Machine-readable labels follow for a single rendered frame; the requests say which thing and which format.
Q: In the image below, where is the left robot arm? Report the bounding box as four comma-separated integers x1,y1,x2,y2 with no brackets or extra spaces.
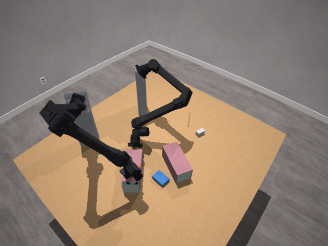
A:
130,59,193,144

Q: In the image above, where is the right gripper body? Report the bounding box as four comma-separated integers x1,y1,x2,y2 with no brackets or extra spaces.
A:
119,168,132,179

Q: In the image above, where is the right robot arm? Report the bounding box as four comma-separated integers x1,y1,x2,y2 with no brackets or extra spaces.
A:
40,93,143,181

